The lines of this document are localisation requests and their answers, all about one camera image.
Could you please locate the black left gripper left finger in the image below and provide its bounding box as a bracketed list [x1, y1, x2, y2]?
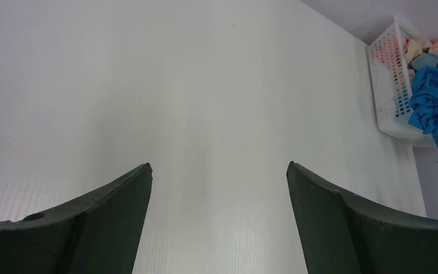
[0, 163, 152, 273]

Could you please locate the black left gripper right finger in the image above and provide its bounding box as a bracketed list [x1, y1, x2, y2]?
[286, 162, 438, 273]

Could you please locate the white plastic laundry basket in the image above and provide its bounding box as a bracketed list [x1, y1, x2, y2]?
[367, 14, 435, 147]

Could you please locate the grey-blue t shirt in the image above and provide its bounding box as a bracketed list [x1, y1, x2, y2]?
[410, 53, 438, 71]

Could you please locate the beige t shirt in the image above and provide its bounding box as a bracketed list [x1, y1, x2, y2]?
[403, 38, 432, 81]

